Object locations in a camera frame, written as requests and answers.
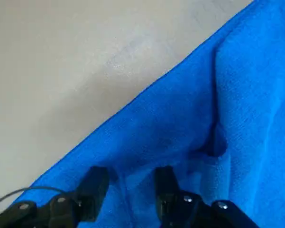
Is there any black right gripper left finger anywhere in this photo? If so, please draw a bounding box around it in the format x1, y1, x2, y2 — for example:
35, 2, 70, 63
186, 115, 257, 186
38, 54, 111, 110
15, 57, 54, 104
0, 166, 110, 228

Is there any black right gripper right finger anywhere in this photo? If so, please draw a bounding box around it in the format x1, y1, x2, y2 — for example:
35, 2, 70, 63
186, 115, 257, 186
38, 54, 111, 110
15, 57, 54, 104
154, 165, 261, 228

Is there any blue towel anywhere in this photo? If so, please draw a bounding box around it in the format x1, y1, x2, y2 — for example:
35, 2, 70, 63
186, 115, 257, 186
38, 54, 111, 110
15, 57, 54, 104
13, 0, 285, 228

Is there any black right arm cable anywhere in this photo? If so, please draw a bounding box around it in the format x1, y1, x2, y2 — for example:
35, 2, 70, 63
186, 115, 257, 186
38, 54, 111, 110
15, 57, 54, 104
0, 186, 64, 211

